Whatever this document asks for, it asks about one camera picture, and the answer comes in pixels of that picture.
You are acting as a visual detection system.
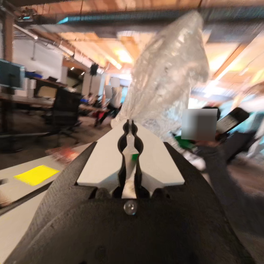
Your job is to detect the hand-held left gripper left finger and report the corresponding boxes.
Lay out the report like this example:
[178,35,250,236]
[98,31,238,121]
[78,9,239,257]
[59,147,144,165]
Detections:
[76,119,128,196]

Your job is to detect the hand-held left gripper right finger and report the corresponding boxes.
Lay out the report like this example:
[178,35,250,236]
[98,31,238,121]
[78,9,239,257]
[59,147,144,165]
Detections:
[134,120,185,196]

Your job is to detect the clear plastic bag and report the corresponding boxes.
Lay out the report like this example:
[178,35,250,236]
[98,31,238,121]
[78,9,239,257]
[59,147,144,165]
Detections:
[111,10,210,199]

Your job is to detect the person's right forearm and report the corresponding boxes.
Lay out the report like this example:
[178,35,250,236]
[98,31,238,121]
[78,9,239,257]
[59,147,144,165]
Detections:
[196,141,264,233]

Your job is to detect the green plastic bin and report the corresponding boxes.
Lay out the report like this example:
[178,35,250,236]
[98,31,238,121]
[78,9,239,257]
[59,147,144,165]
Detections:
[132,135,195,161]

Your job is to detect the brown product box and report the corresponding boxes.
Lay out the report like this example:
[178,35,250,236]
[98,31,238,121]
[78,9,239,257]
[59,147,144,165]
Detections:
[45,146,80,164]

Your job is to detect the flat yellow paper note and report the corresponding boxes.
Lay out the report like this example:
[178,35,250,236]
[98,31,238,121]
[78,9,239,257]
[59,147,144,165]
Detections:
[13,165,61,186]

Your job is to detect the black mesh office chair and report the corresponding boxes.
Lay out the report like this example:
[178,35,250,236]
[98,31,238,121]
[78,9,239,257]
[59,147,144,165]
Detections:
[52,87,82,134]

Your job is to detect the black high-back office chair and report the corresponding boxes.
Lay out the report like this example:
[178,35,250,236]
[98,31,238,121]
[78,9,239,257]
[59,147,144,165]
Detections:
[216,107,250,135]

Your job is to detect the framed panel on stand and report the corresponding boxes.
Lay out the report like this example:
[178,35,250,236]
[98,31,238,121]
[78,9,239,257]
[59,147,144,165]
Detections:
[0,58,25,90]

